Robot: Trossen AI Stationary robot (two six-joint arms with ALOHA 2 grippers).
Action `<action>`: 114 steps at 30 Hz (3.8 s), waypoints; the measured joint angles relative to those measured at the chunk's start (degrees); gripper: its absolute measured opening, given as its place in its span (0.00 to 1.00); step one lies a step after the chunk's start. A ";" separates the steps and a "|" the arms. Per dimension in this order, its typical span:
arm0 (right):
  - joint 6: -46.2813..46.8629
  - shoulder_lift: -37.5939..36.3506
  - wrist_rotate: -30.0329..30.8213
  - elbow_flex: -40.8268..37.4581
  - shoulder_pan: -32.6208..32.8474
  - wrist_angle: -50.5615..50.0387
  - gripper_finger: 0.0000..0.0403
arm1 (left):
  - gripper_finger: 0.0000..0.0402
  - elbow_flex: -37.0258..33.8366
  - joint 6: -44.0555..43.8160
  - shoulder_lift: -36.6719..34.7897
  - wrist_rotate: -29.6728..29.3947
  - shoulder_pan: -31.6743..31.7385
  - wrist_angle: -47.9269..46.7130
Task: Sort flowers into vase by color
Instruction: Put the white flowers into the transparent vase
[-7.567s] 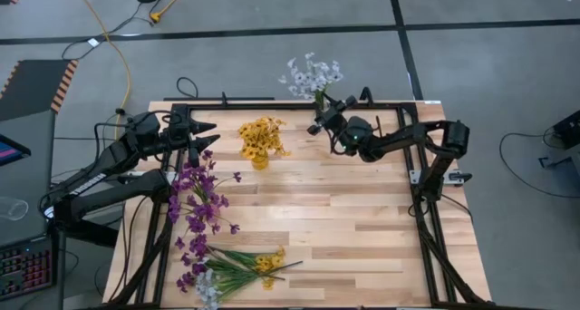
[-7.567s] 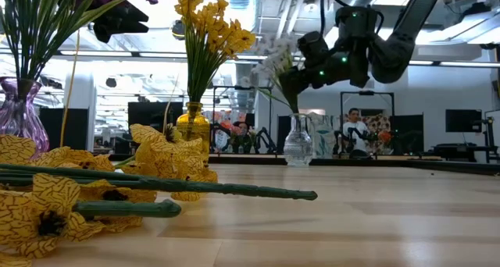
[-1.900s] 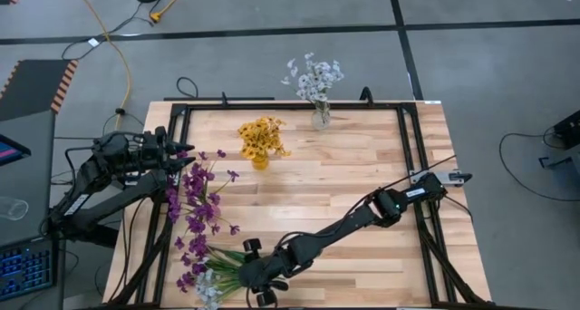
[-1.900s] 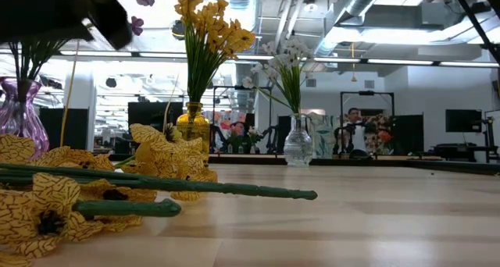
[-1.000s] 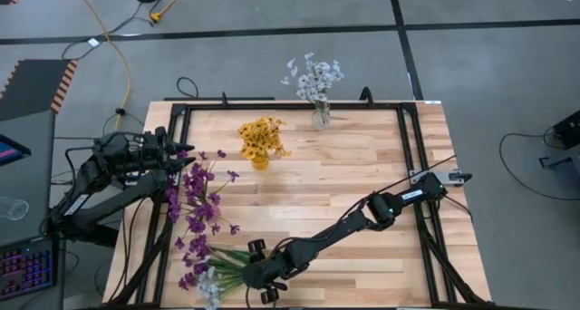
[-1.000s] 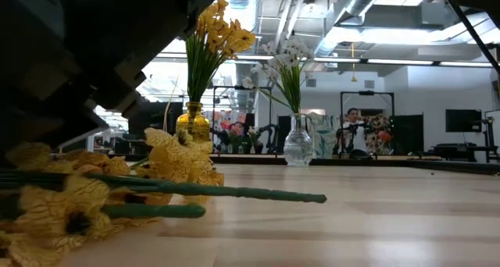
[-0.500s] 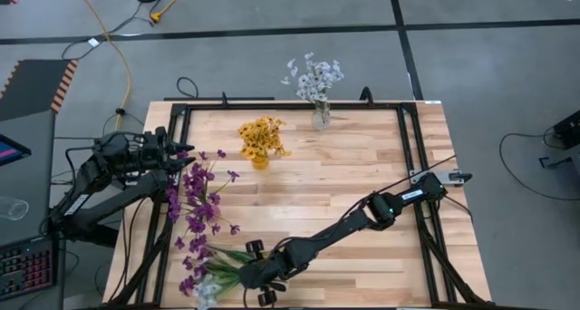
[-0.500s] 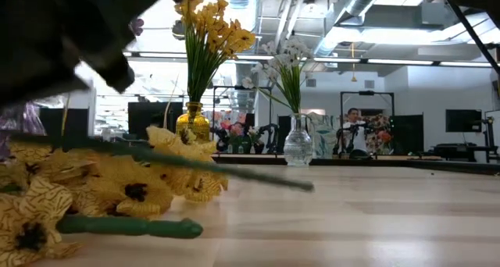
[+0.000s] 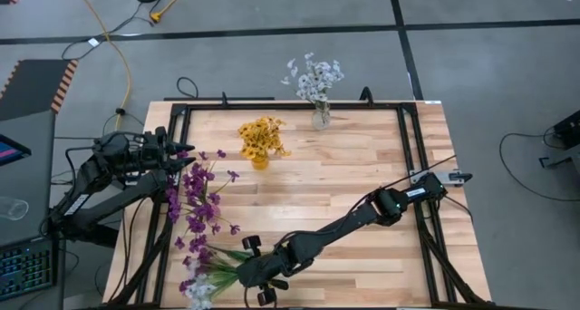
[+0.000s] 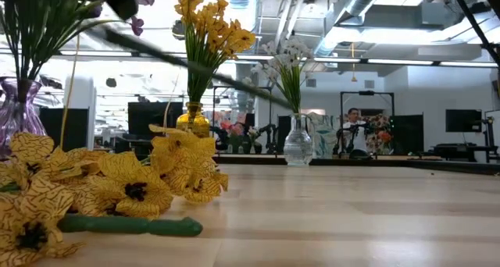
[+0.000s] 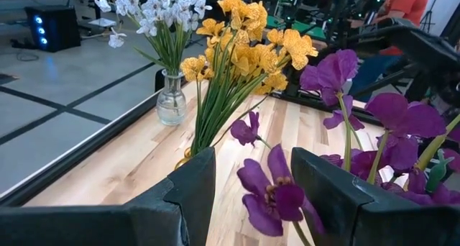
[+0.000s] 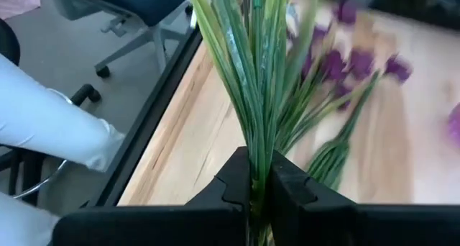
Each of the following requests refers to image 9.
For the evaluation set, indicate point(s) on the black box device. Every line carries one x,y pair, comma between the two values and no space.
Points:
568,131

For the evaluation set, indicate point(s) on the backlit keyboard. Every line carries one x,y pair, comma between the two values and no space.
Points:
25,267

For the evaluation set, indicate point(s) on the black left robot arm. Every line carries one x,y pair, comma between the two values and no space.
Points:
118,199

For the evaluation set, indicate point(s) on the black aluminium table frame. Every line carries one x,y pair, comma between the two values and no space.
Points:
294,106

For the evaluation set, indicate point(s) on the grey metal bracket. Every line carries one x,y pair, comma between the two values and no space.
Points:
566,158

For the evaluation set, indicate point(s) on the black hook bracket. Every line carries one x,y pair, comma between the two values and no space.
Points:
366,96

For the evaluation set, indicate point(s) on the clear glass vase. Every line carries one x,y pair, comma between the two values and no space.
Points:
321,119

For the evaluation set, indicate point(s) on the laptop screen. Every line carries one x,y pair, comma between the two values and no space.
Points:
11,150

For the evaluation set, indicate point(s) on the large hazard-striped black mat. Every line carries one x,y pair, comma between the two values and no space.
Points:
31,88

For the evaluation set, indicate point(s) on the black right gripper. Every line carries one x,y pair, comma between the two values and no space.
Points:
265,269

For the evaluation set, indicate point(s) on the white flower bunch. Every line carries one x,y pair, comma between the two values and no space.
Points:
199,294
328,72
302,81

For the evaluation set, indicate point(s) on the clear plastic object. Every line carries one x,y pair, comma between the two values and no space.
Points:
12,209

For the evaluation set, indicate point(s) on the grey metal base plate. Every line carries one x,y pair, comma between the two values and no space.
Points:
453,177

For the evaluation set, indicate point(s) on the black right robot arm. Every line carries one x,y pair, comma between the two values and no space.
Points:
344,224

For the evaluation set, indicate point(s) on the black flat bar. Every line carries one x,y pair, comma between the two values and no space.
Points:
217,99

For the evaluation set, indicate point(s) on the grey desk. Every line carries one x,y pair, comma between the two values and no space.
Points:
31,187

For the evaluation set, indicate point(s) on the yellow flower bunch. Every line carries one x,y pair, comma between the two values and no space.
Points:
272,124
254,152
249,135
274,147

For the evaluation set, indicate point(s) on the small black bracket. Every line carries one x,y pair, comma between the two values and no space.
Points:
224,99

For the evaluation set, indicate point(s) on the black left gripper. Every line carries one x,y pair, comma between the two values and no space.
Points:
156,153

